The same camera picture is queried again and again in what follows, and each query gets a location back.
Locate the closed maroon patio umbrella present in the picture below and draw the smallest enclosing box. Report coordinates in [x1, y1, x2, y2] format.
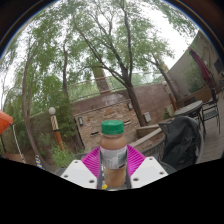
[187, 45, 215, 90]

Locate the dark-trunked tall tree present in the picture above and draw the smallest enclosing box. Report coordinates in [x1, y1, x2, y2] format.
[66, 0, 191, 128]

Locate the orange canopy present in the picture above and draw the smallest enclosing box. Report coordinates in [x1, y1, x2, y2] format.
[0, 109, 14, 136]

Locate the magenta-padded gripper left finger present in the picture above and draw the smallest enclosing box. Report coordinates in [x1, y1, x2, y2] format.
[60, 145, 105, 190]

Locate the jacket-draped grey metal chair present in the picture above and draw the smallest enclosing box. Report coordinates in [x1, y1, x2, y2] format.
[146, 119, 206, 175]

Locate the pale-trunked leaning tree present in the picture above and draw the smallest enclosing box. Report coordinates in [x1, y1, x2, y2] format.
[0, 6, 78, 168]

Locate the black metal patio chair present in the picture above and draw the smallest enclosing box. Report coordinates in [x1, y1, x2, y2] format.
[200, 88, 222, 134]

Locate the round dark patio table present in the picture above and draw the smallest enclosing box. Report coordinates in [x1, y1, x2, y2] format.
[174, 100, 205, 126]

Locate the yellow blue striped post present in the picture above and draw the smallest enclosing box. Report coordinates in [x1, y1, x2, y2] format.
[34, 153, 45, 170]

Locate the wooden globe-topped lamp post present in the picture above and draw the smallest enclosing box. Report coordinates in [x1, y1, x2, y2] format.
[48, 106, 66, 153]
[162, 80, 179, 113]

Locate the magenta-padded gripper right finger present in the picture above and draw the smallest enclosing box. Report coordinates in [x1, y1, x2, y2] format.
[124, 144, 169, 190]

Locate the green-capped brown drink bottle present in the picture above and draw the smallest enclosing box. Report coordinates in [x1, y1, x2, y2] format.
[99, 119, 129, 188]

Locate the black jacket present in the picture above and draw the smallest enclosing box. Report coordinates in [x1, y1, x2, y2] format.
[160, 115, 204, 171]

